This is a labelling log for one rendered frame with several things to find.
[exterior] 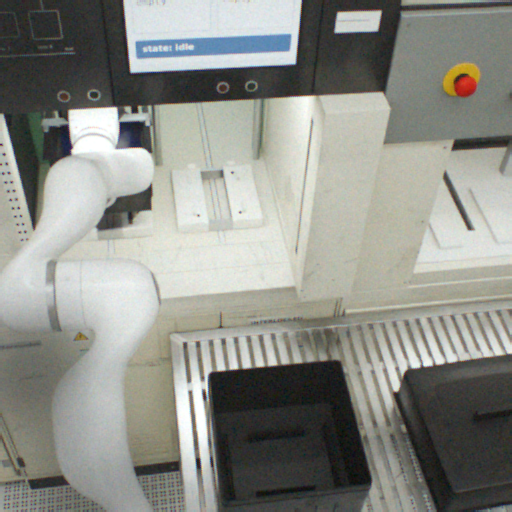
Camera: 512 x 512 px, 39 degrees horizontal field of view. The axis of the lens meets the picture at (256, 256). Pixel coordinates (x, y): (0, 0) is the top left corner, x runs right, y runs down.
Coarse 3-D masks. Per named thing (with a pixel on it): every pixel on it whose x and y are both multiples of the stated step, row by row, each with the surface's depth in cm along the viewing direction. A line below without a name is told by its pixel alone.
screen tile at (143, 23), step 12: (132, 0) 112; (192, 0) 114; (204, 0) 114; (144, 12) 114; (156, 12) 115; (168, 12) 115; (180, 12) 115; (192, 12) 115; (204, 12) 116; (144, 24) 116; (156, 24) 116; (168, 24) 116; (180, 24) 117; (192, 24) 117; (204, 24) 117
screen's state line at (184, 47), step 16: (144, 48) 119; (160, 48) 119; (176, 48) 120; (192, 48) 120; (208, 48) 121; (224, 48) 121; (240, 48) 122; (256, 48) 122; (272, 48) 123; (288, 48) 123
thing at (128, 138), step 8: (120, 128) 172; (128, 128) 172; (136, 128) 173; (64, 136) 171; (120, 136) 173; (128, 136) 174; (136, 136) 174; (64, 144) 173; (120, 144) 175; (128, 144) 176; (136, 144) 176; (64, 152) 174
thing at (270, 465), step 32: (224, 384) 150; (256, 384) 152; (288, 384) 154; (320, 384) 156; (224, 416) 158; (256, 416) 158; (288, 416) 159; (320, 416) 159; (352, 416) 142; (224, 448) 153; (256, 448) 153; (288, 448) 154; (320, 448) 154; (352, 448) 144; (224, 480) 148; (256, 480) 149; (288, 480) 149; (320, 480) 149; (352, 480) 146
